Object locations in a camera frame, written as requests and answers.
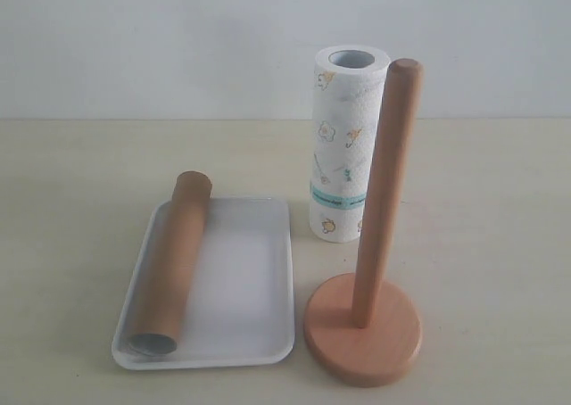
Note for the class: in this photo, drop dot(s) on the printed white paper towel roll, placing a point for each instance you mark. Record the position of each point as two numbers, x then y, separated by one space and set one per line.
348 87

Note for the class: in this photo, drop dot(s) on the brown cardboard tube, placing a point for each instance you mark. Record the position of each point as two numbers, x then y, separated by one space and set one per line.
161 305

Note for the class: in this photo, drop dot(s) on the wooden paper towel holder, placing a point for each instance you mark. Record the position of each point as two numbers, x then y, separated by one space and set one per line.
361 328

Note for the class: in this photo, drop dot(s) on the white rectangular tray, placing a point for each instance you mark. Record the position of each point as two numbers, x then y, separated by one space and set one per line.
240 309

